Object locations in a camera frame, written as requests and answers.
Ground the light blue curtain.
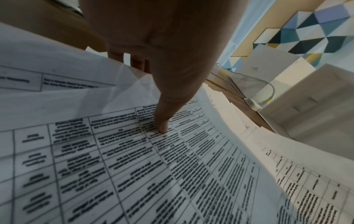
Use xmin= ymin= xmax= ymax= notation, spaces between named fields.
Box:
xmin=215 ymin=0 xmax=278 ymax=71

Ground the white power adapter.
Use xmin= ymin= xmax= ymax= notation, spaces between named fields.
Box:
xmin=244 ymin=98 xmax=263 ymax=111

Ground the white paper sheet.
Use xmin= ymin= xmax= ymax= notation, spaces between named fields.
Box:
xmin=85 ymin=46 xmax=108 ymax=59

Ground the open white box with insert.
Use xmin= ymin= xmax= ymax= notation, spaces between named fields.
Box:
xmin=257 ymin=63 xmax=354 ymax=155

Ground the printed table paper sheet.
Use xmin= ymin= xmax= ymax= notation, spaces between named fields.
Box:
xmin=0 ymin=22 xmax=159 ymax=96
xmin=203 ymin=84 xmax=277 ymax=135
xmin=0 ymin=83 xmax=303 ymax=224
xmin=238 ymin=125 xmax=354 ymax=224

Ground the white cable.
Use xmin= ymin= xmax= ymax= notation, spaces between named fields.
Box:
xmin=216 ymin=63 xmax=277 ymax=106

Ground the person's left hand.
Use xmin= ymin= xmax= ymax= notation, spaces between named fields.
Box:
xmin=79 ymin=0 xmax=251 ymax=134

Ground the geometric patterned panel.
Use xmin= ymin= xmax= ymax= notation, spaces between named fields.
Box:
xmin=223 ymin=0 xmax=354 ymax=72

